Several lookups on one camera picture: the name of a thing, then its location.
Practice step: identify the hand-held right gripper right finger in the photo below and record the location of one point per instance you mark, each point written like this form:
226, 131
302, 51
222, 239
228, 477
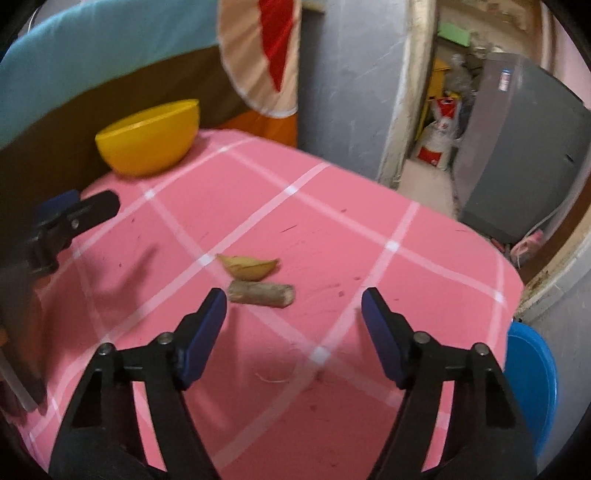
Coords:
381, 332

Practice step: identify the white and red sack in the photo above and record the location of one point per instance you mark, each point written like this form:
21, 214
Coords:
438, 138

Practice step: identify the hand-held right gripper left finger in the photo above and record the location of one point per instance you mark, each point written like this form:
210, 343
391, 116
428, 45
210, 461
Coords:
203, 332

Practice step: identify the yellow plastic bowl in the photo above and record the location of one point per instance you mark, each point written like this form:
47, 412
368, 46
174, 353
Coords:
147, 138

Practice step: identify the grey washing machine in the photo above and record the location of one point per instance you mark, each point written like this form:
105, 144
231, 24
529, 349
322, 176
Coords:
521, 152

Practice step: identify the blue plastic bucket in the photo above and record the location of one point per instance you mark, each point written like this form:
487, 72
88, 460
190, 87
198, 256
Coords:
531, 383

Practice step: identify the yellow stool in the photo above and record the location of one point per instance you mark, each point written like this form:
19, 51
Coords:
437, 78

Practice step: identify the pink slippers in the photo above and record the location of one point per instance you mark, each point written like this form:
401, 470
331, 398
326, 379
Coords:
526, 247

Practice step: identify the brown wooden door frame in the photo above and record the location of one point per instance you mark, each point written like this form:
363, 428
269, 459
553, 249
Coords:
568, 249

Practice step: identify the teal and brown printed blanket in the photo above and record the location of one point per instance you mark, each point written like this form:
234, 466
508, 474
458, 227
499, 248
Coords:
115, 41

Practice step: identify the green box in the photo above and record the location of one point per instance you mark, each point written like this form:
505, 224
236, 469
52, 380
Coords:
455, 34

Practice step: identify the crumpled plastic bags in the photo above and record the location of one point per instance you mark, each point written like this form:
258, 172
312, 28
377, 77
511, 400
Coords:
466, 74

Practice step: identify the short wood stick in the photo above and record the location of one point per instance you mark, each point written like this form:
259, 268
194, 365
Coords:
261, 294

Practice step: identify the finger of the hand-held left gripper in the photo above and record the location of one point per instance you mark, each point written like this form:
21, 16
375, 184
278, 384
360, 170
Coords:
99, 205
55, 205

